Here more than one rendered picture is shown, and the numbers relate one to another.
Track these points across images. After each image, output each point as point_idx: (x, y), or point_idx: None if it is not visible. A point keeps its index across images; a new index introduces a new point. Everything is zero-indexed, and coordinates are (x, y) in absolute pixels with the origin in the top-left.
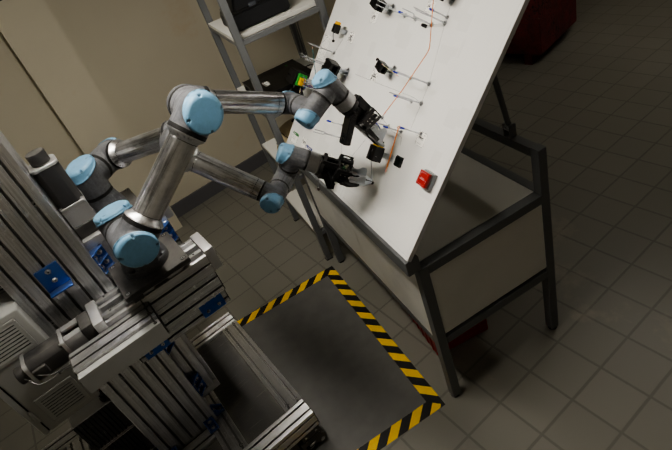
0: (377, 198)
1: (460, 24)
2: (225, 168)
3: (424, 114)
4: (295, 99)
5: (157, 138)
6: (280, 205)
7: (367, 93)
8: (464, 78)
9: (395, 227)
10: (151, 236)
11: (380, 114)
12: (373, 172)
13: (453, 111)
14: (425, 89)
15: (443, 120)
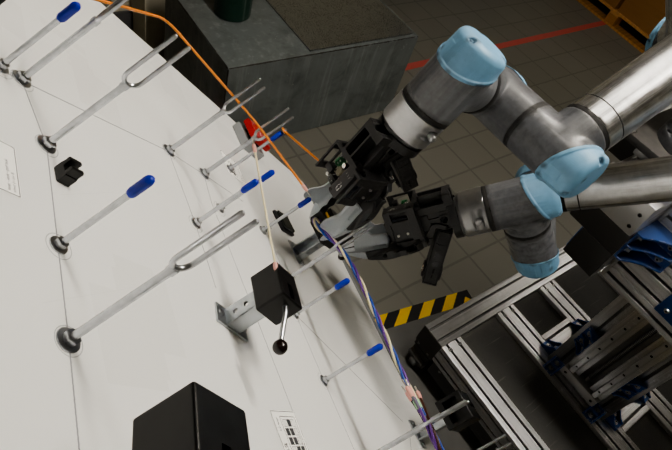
0: (331, 269)
1: (5, 20)
2: (650, 160)
3: (208, 162)
4: (540, 97)
5: None
6: (515, 175)
7: (325, 437)
8: (109, 43)
9: (309, 212)
10: (658, 23)
11: (298, 328)
12: (333, 298)
13: (163, 83)
14: (181, 162)
15: (185, 109)
